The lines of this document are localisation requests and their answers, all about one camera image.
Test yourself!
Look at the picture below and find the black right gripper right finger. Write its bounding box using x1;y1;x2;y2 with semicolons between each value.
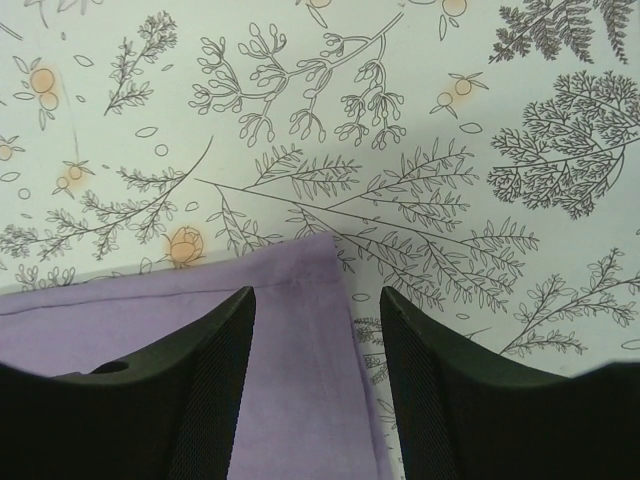
380;287;639;479

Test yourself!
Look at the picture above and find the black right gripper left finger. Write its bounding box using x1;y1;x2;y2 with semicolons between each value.
1;287;256;479

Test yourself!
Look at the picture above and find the purple t shirt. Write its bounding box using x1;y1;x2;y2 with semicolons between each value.
1;235;392;479

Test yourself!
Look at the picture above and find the floral patterned table mat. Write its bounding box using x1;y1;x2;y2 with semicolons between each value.
1;1;639;479

